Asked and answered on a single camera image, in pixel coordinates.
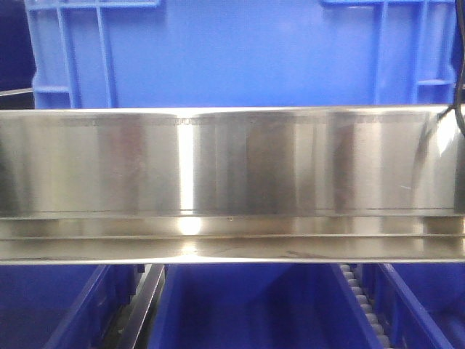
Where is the light blue plastic bin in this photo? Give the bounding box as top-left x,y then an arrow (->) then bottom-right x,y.
25,1 -> 456,108

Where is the dark blue bin lower centre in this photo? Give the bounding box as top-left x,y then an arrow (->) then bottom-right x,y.
149,263 -> 381,348

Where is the dark blue bin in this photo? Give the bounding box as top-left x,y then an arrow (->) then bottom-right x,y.
149,263 -> 381,348
1,1 -> 36,91
357,262 -> 464,348
1,265 -> 145,348

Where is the white roller track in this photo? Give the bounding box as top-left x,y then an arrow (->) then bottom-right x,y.
339,264 -> 391,348

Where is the dark blue bin lower right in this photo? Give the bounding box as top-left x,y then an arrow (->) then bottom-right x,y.
357,262 -> 464,348

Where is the dark blue bin lower left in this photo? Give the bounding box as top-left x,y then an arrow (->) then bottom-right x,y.
1,265 -> 145,348

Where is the dark blue bin upper left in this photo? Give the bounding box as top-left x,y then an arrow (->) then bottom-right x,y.
1,1 -> 36,91

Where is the stainless steel shelf rail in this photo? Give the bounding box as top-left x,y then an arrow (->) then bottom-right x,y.
1,105 -> 464,265

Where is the black metal divider rail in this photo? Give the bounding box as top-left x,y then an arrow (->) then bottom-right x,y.
100,264 -> 165,348

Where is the black cable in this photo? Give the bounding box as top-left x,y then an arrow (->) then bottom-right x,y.
437,0 -> 465,137

